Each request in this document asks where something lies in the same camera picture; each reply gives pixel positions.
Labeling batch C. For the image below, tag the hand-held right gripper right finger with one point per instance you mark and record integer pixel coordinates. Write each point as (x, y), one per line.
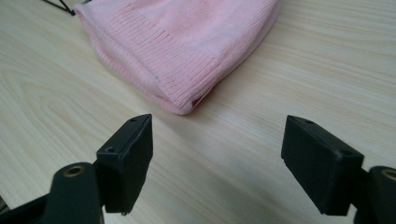
(320, 168)

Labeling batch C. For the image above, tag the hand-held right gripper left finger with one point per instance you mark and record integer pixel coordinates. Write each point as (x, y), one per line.
(127, 168)

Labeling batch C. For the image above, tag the pink knitted beanie hat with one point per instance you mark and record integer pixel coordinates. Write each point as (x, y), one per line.
(183, 46)

